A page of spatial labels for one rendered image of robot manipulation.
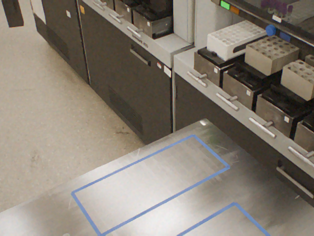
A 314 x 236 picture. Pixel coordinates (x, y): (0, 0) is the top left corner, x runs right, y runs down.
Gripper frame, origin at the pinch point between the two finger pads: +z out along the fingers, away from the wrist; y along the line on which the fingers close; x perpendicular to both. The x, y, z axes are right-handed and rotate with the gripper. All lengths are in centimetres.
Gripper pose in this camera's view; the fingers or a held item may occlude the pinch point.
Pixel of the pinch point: (12, 9)
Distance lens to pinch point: 95.4
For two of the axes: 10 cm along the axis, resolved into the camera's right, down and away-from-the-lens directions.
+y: 1.9, 6.2, -7.6
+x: 9.8, -1.5, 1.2
